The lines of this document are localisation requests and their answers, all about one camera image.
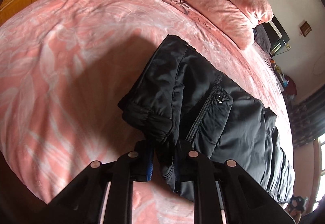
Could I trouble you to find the black padded pants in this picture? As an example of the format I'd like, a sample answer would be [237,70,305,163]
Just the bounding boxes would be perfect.
[118,35,295,204]

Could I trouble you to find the cluttered bedside table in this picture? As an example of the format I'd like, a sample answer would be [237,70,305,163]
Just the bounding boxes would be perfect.
[269,51,297,100]

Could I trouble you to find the pink patterned bedspread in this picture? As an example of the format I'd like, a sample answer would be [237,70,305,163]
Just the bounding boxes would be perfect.
[1,0,293,223]

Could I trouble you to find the lower pink folded quilt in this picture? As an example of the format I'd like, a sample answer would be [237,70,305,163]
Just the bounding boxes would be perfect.
[184,0,255,50]

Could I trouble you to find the dark grey pillow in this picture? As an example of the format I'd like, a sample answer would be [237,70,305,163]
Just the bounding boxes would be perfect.
[253,24,272,53]

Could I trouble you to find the dark wooden headboard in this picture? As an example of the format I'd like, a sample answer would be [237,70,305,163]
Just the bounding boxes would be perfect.
[262,16,291,57]

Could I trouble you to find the brown wall switch box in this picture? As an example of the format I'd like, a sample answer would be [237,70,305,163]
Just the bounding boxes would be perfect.
[299,20,312,37]

